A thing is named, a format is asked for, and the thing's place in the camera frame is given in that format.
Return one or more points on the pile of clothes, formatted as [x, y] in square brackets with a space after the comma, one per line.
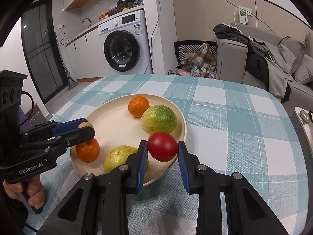
[185, 72]

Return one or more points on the person's left forearm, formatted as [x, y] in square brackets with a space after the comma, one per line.
[9, 215]

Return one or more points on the white wall socket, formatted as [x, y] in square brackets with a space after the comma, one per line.
[61, 25]

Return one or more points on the plaid cloth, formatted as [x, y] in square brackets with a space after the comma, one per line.
[203, 56]

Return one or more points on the upright vacuum cleaner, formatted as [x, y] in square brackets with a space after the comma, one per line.
[72, 86]

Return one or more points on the steel kitchen faucet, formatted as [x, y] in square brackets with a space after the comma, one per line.
[89, 24]

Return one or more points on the person's left hand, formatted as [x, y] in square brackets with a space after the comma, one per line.
[36, 195]

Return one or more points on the black cooker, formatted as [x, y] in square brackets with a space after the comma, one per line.
[126, 5]

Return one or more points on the purple patterned mat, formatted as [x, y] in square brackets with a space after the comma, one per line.
[36, 112]

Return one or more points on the white kitchen counter cabinets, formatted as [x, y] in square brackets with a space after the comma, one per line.
[85, 53]

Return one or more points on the green white wall device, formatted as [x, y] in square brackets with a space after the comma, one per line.
[242, 16]

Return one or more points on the black glass door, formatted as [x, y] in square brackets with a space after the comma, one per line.
[41, 49]

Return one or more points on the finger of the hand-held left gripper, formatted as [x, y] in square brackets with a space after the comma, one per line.
[71, 125]
[80, 135]

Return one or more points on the orange tangerine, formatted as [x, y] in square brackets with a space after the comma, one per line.
[88, 150]
[138, 106]

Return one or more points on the black patterned laundry basket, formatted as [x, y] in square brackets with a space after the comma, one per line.
[179, 51]

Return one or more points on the cream round plate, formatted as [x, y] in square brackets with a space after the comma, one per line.
[115, 127]

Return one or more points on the white side table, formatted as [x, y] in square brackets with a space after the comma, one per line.
[299, 129]

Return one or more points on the green yellow guava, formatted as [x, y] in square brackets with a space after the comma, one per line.
[117, 158]
[159, 118]

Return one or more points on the grey sofa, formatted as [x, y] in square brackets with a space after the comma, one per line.
[231, 61]

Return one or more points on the small brown longan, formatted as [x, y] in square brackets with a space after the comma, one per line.
[84, 125]

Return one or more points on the teal white checkered tablecloth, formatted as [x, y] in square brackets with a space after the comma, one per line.
[232, 127]

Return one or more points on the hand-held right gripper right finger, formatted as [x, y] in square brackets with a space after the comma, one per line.
[183, 166]

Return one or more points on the small grey oval case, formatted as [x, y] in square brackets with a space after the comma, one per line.
[304, 116]

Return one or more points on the grey blanket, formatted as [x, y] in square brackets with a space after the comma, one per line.
[276, 76]

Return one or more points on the dark jacket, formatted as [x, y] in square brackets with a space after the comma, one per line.
[256, 63]

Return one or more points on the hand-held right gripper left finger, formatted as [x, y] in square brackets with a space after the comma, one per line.
[141, 166]

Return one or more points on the red container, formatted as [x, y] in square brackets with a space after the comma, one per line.
[110, 13]

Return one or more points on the small black device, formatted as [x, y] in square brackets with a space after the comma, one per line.
[311, 117]

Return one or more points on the grey cushion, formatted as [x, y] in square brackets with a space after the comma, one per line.
[304, 69]
[292, 51]

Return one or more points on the red tomato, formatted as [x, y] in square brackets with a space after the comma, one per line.
[162, 146]

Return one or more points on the white washing machine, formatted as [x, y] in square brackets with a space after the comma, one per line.
[144, 53]

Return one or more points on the grey plastic bag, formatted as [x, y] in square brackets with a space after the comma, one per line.
[138, 2]

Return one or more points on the yellow soap bottle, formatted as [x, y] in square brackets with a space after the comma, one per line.
[101, 17]

